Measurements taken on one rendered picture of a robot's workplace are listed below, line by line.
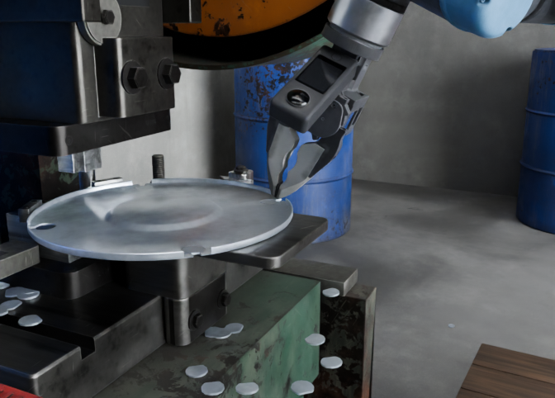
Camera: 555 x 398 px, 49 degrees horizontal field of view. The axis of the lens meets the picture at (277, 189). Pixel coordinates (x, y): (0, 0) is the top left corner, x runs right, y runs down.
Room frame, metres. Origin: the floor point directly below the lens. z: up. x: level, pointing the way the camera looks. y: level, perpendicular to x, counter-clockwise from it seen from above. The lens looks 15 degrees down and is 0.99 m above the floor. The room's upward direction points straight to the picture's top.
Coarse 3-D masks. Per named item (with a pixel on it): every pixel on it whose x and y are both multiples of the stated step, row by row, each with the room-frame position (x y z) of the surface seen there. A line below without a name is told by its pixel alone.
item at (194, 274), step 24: (312, 216) 0.66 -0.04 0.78; (264, 240) 0.58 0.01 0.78; (288, 240) 0.58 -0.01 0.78; (312, 240) 0.61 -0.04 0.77; (144, 264) 0.62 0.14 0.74; (168, 264) 0.61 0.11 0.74; (192, 264) 0.62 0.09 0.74; (216, 264) 0.66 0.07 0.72; (264, 264) 0.53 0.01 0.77; (144, 288) 0.62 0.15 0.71; (168, 288) 0.61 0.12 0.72; (192, 288) 0.62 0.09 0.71; (216, 288) 0.66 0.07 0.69; (168, 312) 0.61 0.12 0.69; (192, 312) 0.61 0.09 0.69; (216, 312) 0.66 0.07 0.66; (168, 336) 0.61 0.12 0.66; (192, 336) 0.61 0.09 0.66
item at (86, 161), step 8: (88, 152) 0.71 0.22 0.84; (96, 152) 0.72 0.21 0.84; (64, 160) 0.70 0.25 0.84; (72, 160) 0.69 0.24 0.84; (80, 160) 0.70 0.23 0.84; (88, 160) 0.70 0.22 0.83; (96, 160) 0.72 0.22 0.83; (64, 168) 0.70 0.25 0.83; (72, 168) 0.69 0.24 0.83; (80, 168) 0.70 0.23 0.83; (88, 168) 0.70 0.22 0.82; (96, 168) 0.71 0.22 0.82
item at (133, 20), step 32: (128, 0) 0.69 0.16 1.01; (160, 0) 0.75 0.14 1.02; (0, 32) 0.66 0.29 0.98; (32, 32) 0.64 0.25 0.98; (64, 32) 0.62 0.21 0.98; (96, 32) 0.63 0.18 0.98; (128, 32) 0.69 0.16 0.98; (160, 32) 0.74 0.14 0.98; (0, 64) 0.66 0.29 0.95; (32, 64) 0.64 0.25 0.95; (64, 64) 0.62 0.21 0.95; (96, 64) 0.64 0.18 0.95; (128, 64) 0.64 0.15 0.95; (160, 64) 0.69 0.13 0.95; (0, 96) 0.67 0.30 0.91; (32, 96) 0.65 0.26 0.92; (64, 96) 0.63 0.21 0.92; (96, 96) 0.64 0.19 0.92; (128, 96) 0.64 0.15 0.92; (160, 96) 0.69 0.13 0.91
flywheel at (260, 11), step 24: (216, 0) 1.02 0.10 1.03; (240, 0) 1.00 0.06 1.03; (264, 0) 0.98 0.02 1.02; (288, 0) 0.96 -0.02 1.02; (312, 0) 0.95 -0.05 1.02; (168, 24) 1.06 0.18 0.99; (192, 24) 1.04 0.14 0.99; (216, 24) 1.02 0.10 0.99; (240, 24) 1.00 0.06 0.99; (264, 24) 0.98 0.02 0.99; (288, 24) 0.98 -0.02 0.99
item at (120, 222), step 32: (96, 192) 0.76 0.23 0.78; (128, 192) 0.76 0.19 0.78; (160, 192) 0.76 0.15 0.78; (192, 192) 0.76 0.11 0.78; (224, 192) 0.76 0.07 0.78; (256, 192) 0.76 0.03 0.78; (32, 224) 0.63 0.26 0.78; (64, 224) 0.63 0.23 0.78; (96, 224) 0.63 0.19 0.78; (128, 224) 0.61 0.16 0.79; (160, 224) 0.61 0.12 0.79; (192, 224) 0.62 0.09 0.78; (224, 224) 0.63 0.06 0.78; (256, 224) 0.63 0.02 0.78; (96, 256) 0.53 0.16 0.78; (128, 256) 0.52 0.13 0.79; (160, 256) 0.52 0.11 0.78; (192, 256) 0.53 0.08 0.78
